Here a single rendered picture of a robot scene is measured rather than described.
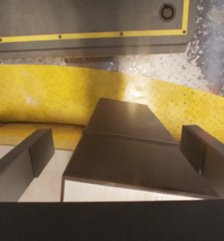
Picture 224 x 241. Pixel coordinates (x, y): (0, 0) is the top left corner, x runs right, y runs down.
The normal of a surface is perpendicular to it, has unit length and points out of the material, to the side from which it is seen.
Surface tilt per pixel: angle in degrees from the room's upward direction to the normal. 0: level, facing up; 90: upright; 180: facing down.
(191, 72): 0
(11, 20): 0
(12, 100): 0
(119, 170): 90
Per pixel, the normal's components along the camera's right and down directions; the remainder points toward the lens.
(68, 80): -0.02, 0.30
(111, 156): 0.15, -0.94
